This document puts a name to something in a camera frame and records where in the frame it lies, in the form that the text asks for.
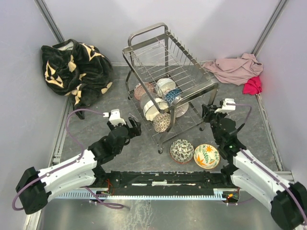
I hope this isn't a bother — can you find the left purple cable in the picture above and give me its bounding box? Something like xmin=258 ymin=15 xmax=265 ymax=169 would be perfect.
xmin=12 ymin=109 xmax=125 ymax=212

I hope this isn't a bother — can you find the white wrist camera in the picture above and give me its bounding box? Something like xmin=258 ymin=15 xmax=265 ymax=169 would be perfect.
xmin=103 ymin=109 xmax=126 ymax=126
xmin=215 ymin=98 xmax=236 ymax=114

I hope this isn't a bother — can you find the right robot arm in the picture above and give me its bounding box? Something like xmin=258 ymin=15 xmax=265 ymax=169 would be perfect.
xmin=202 ymin=101 xmax=307 ymax=230

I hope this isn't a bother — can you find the stainless steel dish rack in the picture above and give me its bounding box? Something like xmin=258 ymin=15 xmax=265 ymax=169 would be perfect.
xmin=122 ymin=23 xmax=218 ymax=153

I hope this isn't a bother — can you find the dusty pink cloth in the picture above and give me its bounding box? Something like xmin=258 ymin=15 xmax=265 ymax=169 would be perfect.
xmin=202 ymin=53 xmax=263 ymax=86

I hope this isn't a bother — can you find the magenta cloth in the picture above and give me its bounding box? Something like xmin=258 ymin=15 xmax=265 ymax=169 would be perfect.
xmin=243 ymin=76 xmax=262 ymax=95

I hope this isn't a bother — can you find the black leaf patterned bowl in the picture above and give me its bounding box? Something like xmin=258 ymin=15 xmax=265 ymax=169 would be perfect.
xmin=170 ymin=139 xmax=194 ymax=164

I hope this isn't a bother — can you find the aluminium frame rail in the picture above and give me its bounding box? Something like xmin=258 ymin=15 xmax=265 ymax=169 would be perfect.
xmin=23 ymin=155 xmax=307 ymax=230

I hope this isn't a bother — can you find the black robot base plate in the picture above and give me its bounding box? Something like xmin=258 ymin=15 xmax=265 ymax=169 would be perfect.
xmin=89 ymin=171 xmax=237 ymax=196

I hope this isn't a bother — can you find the blue triangle patterned bowl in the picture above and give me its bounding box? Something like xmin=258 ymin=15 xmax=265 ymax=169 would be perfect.
xmin=164 ymin=88 xmax=181 ymax=105

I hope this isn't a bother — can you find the white scalloped bowl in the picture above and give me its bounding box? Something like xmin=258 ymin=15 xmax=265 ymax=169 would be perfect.
xmin=140 ymin=94 xmax=168 ymax=121

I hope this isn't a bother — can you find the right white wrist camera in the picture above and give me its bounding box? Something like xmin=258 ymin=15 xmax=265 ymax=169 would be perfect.
xmin=215 ymin=98 xmax=236 ymax=114

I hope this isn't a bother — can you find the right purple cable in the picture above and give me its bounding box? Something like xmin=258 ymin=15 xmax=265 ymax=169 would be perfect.
xmin=225 ymin=103 xmax=305 ymax=225

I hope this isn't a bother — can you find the purple cable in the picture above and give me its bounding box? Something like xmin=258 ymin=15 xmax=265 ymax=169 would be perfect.
xmin=12 ymin=109 xmax=125 ymax=212
xmin=225 ymin=103 xmax=305 ymax=225

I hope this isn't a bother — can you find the light blue cable duct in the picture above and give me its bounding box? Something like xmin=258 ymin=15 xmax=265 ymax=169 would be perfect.
xmin=55 ymin=189 xmax=237 ymax=201

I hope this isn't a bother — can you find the yellow floral bowl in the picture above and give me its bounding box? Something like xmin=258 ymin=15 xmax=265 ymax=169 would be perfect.
xmin=194 ymin=144 xmax=220 ymax=170

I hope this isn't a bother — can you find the black and cream blanket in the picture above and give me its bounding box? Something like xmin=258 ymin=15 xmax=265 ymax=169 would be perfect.
xmin=41 ymin=39 xmax=115 ymax=120

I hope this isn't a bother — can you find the brown cross patterned bowl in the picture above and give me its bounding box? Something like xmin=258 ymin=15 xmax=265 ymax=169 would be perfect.
xmin=153 ymin=113 xmax=171 ymax=133

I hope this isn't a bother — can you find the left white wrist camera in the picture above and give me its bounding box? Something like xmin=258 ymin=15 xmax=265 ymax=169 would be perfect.
xmin=103 ymin=109 xmax=126 ymax=126

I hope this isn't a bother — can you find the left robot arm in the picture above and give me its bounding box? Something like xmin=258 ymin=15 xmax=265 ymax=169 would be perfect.
xmin=12 ymin=117 xmax=142 ymax=215

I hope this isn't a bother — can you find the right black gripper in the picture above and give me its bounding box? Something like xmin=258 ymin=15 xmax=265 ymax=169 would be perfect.
xmin=200 ymin=104 xmax=226 ymax=143

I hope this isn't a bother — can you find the plain white bowl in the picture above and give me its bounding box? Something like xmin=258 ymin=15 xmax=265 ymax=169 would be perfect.
xmin=156 ymin=78 xmax=176 ymax=97

